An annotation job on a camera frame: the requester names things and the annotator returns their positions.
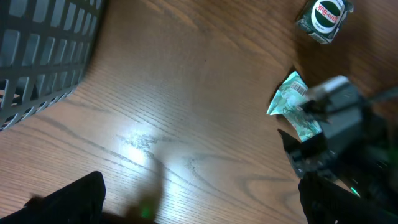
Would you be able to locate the pale green wet wipes pack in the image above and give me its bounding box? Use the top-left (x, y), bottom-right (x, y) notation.
top-left (266, 71), bottom-right (322, 141)

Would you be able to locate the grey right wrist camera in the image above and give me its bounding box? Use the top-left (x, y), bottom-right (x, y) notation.
top-left (305, 75), bottom-right (351, 102)

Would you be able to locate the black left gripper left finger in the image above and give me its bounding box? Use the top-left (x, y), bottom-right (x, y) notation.
top-left (1, 171), bottom-right (106, 224)

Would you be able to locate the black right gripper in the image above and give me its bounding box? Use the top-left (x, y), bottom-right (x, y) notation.
top-left (277, 84), bottom-right (397, 199)

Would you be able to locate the dark grey mesh basket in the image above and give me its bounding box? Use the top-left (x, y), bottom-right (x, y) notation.
top-left (1, 0), bottom-right (108, 131)

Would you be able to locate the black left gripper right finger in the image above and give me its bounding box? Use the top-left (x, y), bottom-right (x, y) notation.
top-left (298, 172), bottom-right (397, 224)

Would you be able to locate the green Zam-Buk tin box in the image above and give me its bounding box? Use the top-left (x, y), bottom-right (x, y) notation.
top-left (295, 0), bottom-right (354, 44)

